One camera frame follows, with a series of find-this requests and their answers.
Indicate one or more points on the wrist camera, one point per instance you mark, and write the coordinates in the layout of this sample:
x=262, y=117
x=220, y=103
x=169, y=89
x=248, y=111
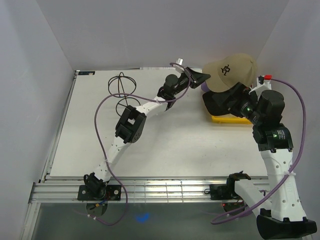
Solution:
x=263, y=84
x=179, y=62

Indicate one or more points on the yellow plastic tray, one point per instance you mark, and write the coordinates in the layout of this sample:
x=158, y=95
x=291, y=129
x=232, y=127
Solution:
x=230, y=119

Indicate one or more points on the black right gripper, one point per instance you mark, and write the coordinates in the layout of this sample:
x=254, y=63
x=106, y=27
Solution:
x=242, y=94

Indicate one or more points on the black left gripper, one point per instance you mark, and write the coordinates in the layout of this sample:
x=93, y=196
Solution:
x=196, y=78

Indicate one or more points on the beige baseball cap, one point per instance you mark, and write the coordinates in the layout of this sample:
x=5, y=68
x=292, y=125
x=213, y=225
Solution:
x=226, y=73

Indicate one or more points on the black baseball cap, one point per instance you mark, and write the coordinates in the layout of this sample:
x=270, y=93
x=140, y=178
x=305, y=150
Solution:
x=211, y=105

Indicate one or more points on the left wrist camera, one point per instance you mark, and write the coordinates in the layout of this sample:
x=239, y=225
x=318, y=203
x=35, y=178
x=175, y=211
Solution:
x=179, y=62

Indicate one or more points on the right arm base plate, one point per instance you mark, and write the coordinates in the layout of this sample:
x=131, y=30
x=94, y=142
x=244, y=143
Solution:
x=221, y=192

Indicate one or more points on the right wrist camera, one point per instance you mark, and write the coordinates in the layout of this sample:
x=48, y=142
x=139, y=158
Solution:
x=263, y=84

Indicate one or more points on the dark label sticker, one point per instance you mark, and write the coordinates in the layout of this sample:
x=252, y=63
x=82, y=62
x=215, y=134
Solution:
x=86, y=73

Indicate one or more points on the aluminium frame rail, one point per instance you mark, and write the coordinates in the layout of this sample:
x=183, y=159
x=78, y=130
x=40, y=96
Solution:
x=141, y=190

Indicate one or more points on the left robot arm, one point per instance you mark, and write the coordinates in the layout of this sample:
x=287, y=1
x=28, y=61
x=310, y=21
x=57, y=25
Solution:
x=130, y=125

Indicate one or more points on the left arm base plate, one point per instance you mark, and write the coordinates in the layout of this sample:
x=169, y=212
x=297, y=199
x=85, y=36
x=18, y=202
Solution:
x=110, y=192

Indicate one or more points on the purple baseball cap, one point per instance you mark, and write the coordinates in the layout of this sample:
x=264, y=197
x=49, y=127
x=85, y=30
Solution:
x=204, y=87

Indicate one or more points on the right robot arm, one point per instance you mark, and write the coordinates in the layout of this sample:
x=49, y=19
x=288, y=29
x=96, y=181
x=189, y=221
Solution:
x=279, y=214

